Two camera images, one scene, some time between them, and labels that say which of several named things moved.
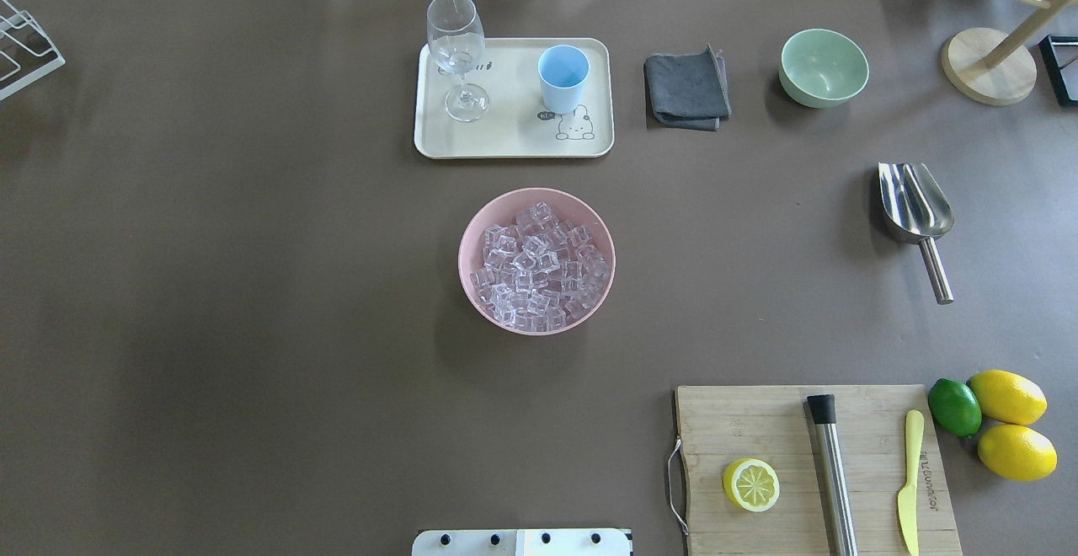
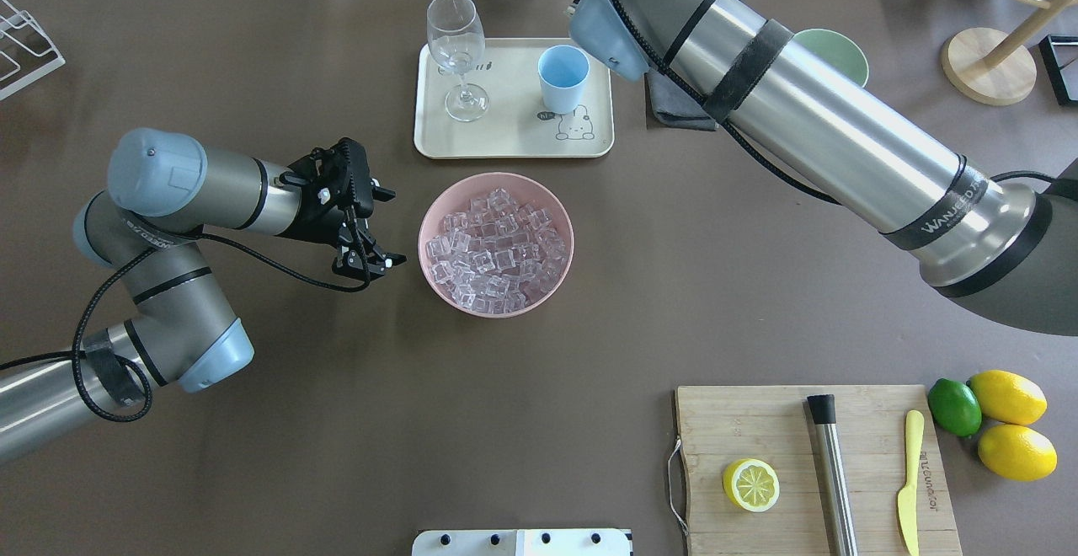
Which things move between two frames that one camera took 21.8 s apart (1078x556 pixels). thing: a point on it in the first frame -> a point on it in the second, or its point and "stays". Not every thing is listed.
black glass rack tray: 1060,54 stays
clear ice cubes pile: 540,273 -> 500,255
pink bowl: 504,210 -> 525,189
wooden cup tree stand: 996,69 stays
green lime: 955,408 stays
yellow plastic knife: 907,497 stays
